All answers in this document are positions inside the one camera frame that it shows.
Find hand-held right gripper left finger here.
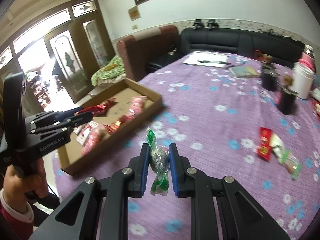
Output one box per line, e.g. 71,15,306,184
29,143,150,240

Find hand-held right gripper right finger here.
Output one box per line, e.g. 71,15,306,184
168,143,292,240

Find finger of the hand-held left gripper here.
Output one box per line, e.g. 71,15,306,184
30,112,93,137
30,107,84,125

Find white and red snack packet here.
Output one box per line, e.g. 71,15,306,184
75,121,99,145

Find green-wrapped dark egg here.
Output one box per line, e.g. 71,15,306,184
146,127,170,197

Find maroon foil snack packet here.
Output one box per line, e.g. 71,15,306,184
80,99,118,117

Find pink cartoon snack packet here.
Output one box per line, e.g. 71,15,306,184
81,124,112,157
126,95,148,122

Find small red snack packet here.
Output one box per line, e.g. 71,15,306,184
109,116,132,134
257,126,273,161

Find cardboard box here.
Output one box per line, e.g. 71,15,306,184
57,78,164,176

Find person's left forearm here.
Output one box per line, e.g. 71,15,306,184
0,189,34,240

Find person's left hand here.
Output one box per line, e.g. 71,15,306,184
4,159,48,214

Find wooden glass door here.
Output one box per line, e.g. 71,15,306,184
44,0,118,103

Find purple floral tablecloth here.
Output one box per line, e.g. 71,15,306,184
52,51,320,240

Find green patterned blanket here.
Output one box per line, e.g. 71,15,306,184
91,55,125,86

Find brown armchair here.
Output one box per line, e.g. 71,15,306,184
116,25,179,82

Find white and green snack packet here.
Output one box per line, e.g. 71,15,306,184
271,133,290,164

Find black pen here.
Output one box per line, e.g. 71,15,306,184
197,59,227,65

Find white paper sheets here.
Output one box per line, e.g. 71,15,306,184
182,51,232,68

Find green-wrapped brown biscuit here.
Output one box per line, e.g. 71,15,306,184
281,151,302,180

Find thin yellowish book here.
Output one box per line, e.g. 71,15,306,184
229,66,260,78

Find black leather sofa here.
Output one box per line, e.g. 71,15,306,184
146,27,309,74

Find white pink thermos jar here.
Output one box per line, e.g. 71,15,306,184
291,62,315,100

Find pink thermos with steel lid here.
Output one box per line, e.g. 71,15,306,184
299,44,316,72

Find yellow wall plaque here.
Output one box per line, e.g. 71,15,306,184
128,5,141,21

